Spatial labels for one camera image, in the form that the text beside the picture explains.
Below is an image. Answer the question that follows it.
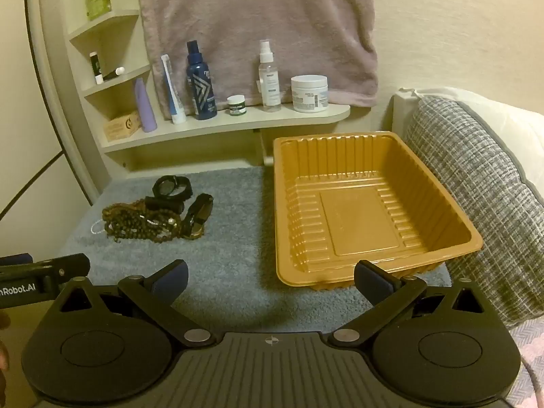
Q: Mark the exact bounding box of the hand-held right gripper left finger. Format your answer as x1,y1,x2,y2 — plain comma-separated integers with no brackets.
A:
59,259,213,347

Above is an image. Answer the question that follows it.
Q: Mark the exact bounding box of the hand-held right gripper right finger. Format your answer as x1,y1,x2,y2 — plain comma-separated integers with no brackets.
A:
325,260,487,346

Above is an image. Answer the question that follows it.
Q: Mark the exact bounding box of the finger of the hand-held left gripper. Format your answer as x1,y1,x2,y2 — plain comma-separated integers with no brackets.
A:
0,254,34,268
42,254,91,282

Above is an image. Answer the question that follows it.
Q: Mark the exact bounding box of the orange plastic tray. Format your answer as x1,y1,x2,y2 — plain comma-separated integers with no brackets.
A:
272,132,484,290

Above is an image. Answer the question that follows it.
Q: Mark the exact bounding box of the wooden bead necklace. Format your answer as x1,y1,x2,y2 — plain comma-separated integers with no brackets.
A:
102,199,188,245

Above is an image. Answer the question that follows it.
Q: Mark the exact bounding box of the black wristband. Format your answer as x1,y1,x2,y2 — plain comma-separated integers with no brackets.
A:
144,195,184,214

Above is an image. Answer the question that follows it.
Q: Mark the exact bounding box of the grey fuzzy mat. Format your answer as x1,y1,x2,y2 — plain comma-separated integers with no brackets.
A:
64,166,453,332

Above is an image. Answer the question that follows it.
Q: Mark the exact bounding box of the grey woven pillow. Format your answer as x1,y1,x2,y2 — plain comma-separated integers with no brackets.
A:
404,96,544,328

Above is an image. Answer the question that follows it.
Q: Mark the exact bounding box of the small cardboard box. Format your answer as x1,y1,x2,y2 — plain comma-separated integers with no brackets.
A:
104,110,142,142

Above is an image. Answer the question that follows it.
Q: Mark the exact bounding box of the cream arched panel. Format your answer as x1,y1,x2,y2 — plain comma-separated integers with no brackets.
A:
23,0,105,207

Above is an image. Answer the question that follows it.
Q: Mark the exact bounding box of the cream corner shelf unit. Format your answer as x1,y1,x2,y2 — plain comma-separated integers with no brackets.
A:
64,11,351,171

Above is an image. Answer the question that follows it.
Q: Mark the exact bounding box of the purple bottle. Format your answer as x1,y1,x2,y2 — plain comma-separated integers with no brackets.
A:
134,78,158,133

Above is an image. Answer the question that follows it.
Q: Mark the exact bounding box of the small green jar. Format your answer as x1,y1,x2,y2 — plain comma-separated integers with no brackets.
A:
226,96,248,117

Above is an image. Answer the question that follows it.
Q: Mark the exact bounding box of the white and blue toothpaste tube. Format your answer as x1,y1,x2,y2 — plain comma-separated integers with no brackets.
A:
160,54,186,125

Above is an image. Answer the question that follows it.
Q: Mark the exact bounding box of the dark blue spray bottle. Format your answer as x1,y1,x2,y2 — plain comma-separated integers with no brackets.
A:
186,40,218,120

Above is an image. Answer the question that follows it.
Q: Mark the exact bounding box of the white cream jar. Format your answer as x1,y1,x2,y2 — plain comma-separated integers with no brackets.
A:
291,75,329,113

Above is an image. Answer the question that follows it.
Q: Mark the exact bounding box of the white and black lip balm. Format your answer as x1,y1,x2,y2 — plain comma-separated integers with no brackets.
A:
89,51,104,85

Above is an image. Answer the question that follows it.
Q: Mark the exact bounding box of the white pillow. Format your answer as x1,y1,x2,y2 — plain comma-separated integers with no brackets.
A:
393,87,544,179

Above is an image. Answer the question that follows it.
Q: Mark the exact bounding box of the clear spray bottle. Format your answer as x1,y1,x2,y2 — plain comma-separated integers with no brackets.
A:
258,39,282,112

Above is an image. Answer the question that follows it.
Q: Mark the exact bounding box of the pink towel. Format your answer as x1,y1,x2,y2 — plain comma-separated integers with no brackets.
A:
134,0,379,120

